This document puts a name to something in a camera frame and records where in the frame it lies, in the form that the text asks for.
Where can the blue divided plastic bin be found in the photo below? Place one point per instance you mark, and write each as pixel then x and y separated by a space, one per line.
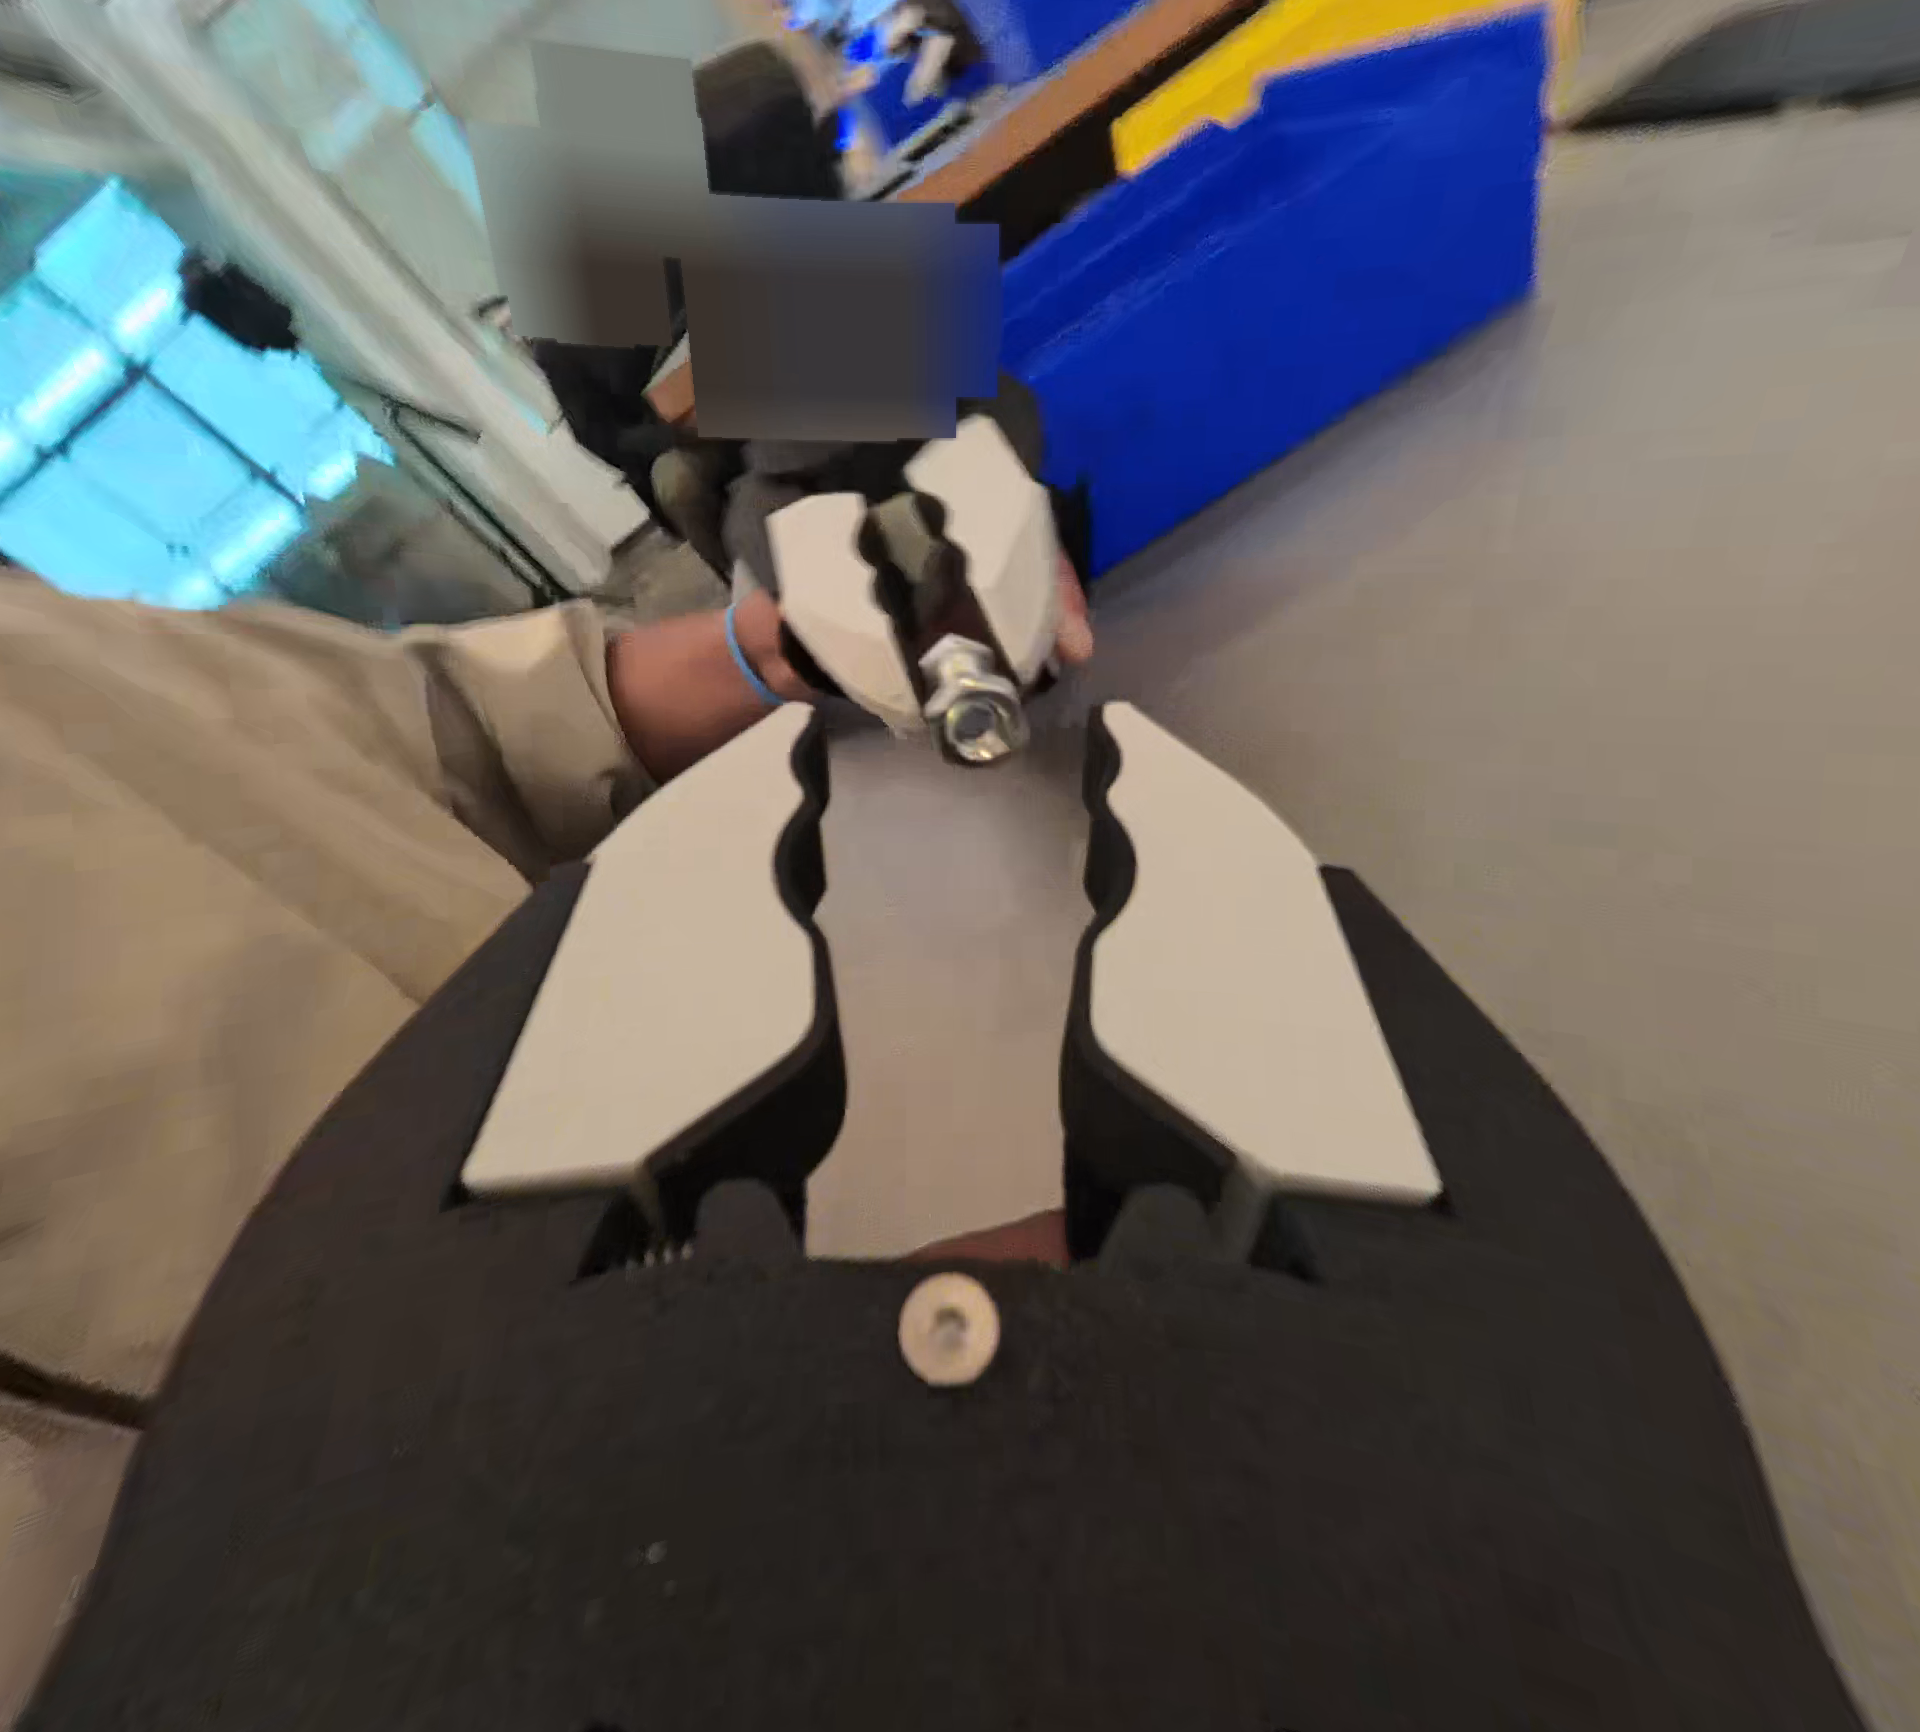
pixel 1274 307

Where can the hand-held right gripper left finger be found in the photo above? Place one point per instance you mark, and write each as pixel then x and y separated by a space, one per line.
pixel 661 996

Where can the person's left hand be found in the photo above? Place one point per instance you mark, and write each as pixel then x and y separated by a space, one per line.
pixel 1073 615

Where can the silver hex bolt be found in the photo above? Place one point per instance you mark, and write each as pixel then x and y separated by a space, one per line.
pixel 982 731

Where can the black desk mat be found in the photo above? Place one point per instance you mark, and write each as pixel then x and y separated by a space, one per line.
pixel 1770 37

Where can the blue wristband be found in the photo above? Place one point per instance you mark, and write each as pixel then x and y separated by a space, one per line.
pixel 738 661

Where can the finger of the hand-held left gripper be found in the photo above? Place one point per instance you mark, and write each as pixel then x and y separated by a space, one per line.
pixel 1005 547
pixel 832 593

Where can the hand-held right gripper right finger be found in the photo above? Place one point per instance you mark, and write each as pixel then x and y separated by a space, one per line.
pixel 1245 996

